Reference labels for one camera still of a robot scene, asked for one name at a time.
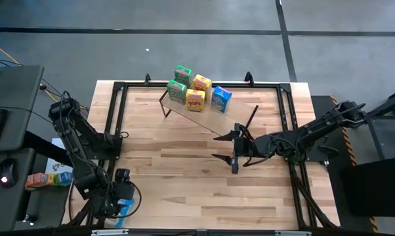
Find blue green cereal box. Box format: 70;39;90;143
54;170;74;187

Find wooden shelf with black legs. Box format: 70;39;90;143
158;87;260;138

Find black aluminium table frame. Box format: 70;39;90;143
64;71;340;230

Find silver metal frame bracket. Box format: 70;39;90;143
275;230;312;236
91;229;129;236

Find blue Rice Krispies cereal box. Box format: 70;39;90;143
114;198;135;229
211;85;233;114

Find green Apple Jacks cereal box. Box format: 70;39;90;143
174;64;194;89
166;79;188;105

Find grey desk top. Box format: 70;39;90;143
0;64;45;153
0;147;36;232

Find black computer mouse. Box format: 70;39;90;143
0;158;19;189

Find black mat with hazard tape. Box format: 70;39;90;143
310;94;379;232

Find yellow floor cable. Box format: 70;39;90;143
0;38;89;111

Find yellow Corn Pops cereal box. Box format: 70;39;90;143
185;88;206;113
192;74;213;99

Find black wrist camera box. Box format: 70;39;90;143
114;168;131;184

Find orange cereal box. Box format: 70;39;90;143
25;172;49;189

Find white printed paper sheet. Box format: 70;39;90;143
45;137;74;174

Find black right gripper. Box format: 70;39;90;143
211;123;258;174

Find black metal stand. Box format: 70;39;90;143
364;85;395;161

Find black table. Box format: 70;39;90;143
340;153;395;218

